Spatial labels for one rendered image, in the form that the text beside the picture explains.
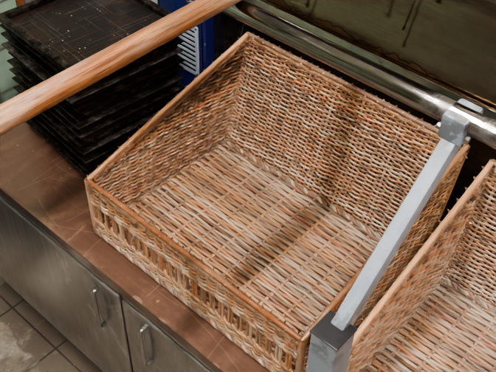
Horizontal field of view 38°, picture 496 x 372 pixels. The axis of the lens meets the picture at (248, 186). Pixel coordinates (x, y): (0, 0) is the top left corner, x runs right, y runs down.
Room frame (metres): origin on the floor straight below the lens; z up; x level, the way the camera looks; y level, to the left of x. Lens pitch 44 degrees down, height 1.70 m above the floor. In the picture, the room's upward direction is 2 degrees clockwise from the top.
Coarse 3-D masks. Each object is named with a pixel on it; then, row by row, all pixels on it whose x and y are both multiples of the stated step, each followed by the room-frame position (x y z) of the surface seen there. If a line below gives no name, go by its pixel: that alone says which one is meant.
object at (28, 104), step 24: (216, 0) 0.88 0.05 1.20; (240, 0) 0.91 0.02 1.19; (168, 24) 0.81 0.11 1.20; (192, 24) 0.84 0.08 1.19; (120, 48) 0.75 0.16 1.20; (144, 48) 0.77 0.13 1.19; (72, 72) 0.70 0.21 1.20; (96, 72) 0.71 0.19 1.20; (24, 96) 0.65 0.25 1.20; (48, 96) 0.66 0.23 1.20; (0, 120) 0.61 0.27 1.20; (24, 120) 0.63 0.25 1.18
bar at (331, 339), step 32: (288, 32) 0.85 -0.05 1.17; (352, 64) 0.78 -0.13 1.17; (416, 96) 0.72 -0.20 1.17; (448, 128) 0.68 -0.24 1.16; (480, 128) 0.66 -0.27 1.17; (448, 160) 0.66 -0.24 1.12; (416, 192) 0.64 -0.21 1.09; (384, 256) 0.58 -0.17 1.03; (352, 288) 0.56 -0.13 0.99; (320, 320) 0.54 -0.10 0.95; (352, 320) 0.54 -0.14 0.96; (320, 352) 0.51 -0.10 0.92
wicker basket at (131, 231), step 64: (192, 128) 1.22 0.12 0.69; (256, 128) 1.27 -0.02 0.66; (384, 128) 1.10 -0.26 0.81; (128, 192) 1.08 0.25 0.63; (256, 192) 1.13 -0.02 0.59; (320, 192) 1.12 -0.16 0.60; (448, 192) 0.98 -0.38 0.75; (128, 256) 0.94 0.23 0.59; (192, 256) 0.82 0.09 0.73; (256, 256) 0.95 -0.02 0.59; (320, 256) 0.96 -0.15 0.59; (256, 320) 0.72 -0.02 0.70
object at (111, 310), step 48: (0, 144) 1.28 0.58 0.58; (48, 144) 1.29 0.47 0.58; (0, 192) 1.14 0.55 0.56; (48, 192) 1.13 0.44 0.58; (192, 192) 1.14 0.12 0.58; (0, 240) 1.21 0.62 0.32; (48, 240) 1.04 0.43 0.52; (96, 240) 0.99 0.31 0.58; (48, 288) 1.08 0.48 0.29; (96, 288) 0.93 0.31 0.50; (144, 288) 0.87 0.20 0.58; (96, 336) 0.97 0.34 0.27; (144, 336) 0.85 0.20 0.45; (192, 336) 0.76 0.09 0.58
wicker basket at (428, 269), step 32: (480, 192) 0.94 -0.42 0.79; (448, 224) 0.85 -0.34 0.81; (480, 224) 0.92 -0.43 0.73; (416, 256) 0.79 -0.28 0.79; (448, 256) 0.90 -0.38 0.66; (480, 256) 0.89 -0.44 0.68; (416, 288) 0.80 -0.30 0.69; (448, 288) 0.88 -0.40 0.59; (480, 288) 0.87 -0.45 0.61; (384, 320) 0.72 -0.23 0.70; (448, 320) 0.81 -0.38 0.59; (480, 320) 0.81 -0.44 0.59; (352, 352) 0.65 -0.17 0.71; (384, 352) 0.73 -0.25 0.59; (416, 352) 0.73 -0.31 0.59; (448, 352) 0.74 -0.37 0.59; (480, 352) 0.74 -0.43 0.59
